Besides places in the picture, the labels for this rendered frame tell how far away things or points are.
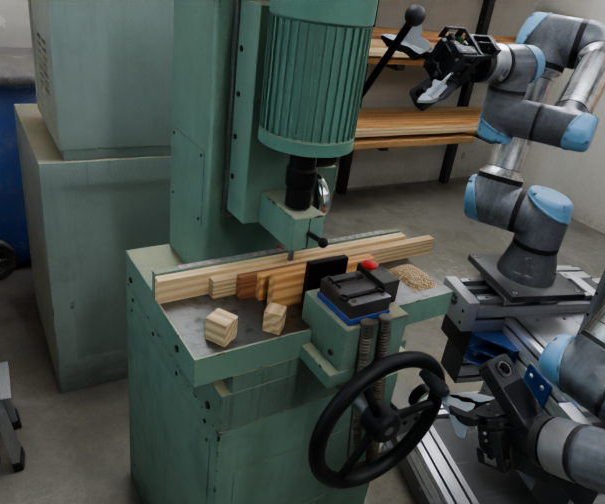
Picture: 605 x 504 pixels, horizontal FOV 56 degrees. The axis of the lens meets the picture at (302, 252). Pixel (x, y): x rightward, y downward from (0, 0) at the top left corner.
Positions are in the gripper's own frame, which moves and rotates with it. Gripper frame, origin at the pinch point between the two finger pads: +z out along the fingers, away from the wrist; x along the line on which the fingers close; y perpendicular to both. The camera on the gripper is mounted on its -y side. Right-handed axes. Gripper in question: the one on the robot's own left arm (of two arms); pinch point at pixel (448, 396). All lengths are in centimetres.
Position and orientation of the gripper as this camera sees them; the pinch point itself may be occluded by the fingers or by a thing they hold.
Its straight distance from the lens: 100.2
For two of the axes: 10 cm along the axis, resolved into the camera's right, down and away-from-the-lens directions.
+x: 8.6, -2.2, 4.5
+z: -4.6, 0.1, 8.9
